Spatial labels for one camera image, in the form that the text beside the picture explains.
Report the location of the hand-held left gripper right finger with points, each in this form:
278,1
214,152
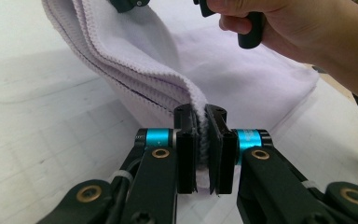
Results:
222,155

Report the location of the lilac printed towel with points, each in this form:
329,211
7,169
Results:
230,71

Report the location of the white grid mat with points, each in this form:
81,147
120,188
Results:
28,124

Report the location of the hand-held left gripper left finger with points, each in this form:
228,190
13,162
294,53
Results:
186,155

